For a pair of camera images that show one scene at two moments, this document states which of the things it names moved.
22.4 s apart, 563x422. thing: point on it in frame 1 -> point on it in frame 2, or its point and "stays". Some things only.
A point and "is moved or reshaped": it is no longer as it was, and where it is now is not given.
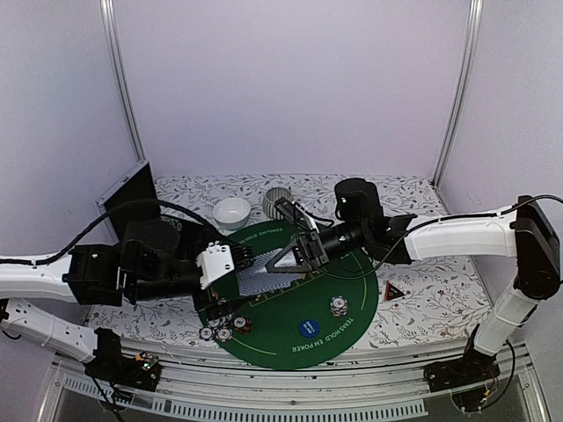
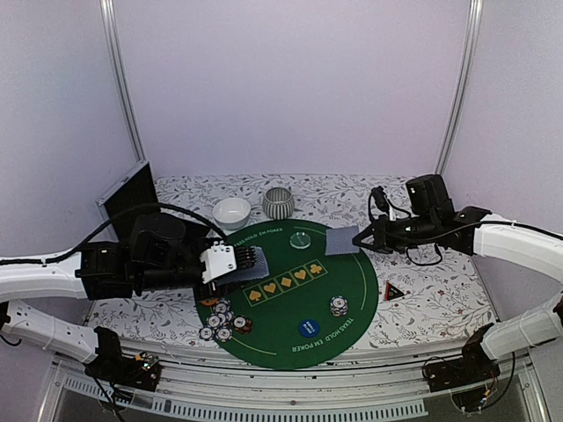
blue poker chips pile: x=220 y=328 stays
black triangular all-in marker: x=391 y=292 stays
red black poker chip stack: x=242 y=324 stays
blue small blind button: x=309 y=328 stays
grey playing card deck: x=257 y=279 is moved or reshaped
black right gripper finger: x=294 y=211 -> x=366 y=233
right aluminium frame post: x=476 y=15 stays
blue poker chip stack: x=339 y=306 stays
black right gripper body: x=321 y=255 -> x=422 y=233
